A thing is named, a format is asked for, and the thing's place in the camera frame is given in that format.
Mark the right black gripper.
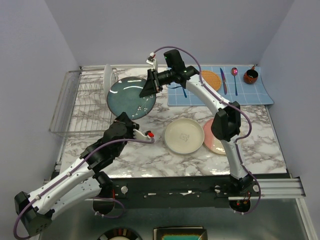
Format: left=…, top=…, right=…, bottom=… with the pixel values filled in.
left=139, top=68, right=175, bottom=98

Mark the wire dish rack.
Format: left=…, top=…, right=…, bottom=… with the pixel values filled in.
left=49, top=66, right=115, bottom=138

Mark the cream white plate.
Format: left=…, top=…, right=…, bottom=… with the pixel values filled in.
left=164, top=118, right=205, bottom=146

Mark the pink and cream plate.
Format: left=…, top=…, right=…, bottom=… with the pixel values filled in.
left=203, top=118, right=226, bottom=156

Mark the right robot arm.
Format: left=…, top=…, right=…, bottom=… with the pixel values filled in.
left=139, top=46, right=255, bottom=196

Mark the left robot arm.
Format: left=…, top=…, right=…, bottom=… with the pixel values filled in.
left=13, top=112, right=154, bottom=240

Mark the blue metal fork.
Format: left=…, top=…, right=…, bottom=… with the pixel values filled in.
left=182, top=87, right=188, bottom=98

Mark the woven wicker trivet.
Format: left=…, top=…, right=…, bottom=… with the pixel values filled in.
left=201, top=70, right=222, bottom=91

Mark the iridescent table knife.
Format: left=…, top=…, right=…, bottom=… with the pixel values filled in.
left=219, top=67, right=228, bottom=95

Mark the iridescent spoon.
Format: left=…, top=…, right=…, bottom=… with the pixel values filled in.
left=231, top=67, right=238, bottom=96

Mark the blue tiled placemat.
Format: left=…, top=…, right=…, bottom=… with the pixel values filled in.
left=167, top=65, right=274, bottom=107

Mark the black mounting base bar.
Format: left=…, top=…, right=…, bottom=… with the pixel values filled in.
left=81, top=172, right=261, bottom=209

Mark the brown ceramic cup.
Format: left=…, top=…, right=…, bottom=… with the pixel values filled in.
left=243, top=66, right=259, bottom=85

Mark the round striped object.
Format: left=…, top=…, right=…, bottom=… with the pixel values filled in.
left=97, top=227, right=142, bottom=240

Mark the dark rectangular tray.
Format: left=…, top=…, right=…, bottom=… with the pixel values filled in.
left=153, top=226, right=208, bottom=240

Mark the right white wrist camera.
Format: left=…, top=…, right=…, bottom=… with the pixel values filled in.
left=146, top=52, right=158, bottom=71

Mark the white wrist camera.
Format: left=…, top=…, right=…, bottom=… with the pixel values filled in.
left=133, top=129, right=155, bottom=143
left=146, top=52, right=158, bottom=71

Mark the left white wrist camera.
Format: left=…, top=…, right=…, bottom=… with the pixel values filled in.
left=133, top=129, right=155, bottom=143

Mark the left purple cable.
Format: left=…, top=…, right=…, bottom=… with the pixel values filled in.
left=12, top=136, right=155, bottom=239

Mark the aluminium extrusion rail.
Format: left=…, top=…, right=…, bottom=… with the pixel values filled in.
left=39, top=177, right=307, bottom=201

